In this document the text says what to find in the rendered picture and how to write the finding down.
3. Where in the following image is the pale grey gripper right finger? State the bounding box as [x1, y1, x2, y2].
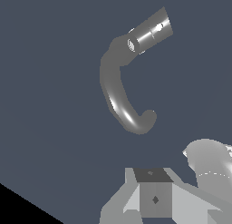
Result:
[155, 167, 232, 224]

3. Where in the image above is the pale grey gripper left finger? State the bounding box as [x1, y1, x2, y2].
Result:
[99, 167, 157, 224]

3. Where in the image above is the curved grey metal hook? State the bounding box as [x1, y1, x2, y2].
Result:
[99, 5, 174, 136]

